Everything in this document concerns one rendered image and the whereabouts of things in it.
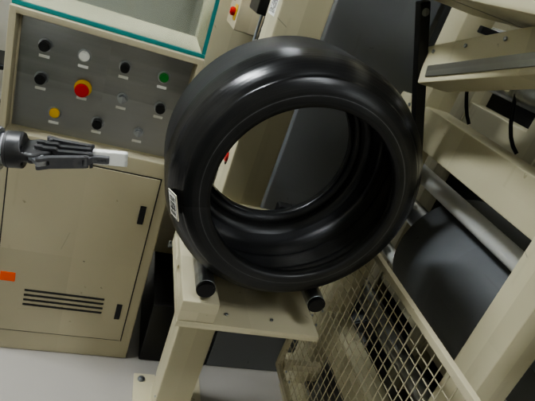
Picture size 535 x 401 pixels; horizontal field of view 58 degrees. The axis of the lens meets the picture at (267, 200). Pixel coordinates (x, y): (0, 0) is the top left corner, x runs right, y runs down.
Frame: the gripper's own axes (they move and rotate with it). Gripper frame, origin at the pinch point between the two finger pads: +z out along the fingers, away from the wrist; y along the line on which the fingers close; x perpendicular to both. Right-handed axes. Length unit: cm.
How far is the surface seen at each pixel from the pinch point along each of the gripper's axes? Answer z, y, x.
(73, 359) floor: -15, 51, 111
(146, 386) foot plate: 14, 40, 114
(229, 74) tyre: 21.7, -5.3, -22.0
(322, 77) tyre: 38.1, -11.1, -25.1
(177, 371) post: 23, 26, 91
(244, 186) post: 35.6, 25.9, 16.8
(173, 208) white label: 13.5, -10.6, 5.2
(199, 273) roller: 21.1, -6.9, 24.1
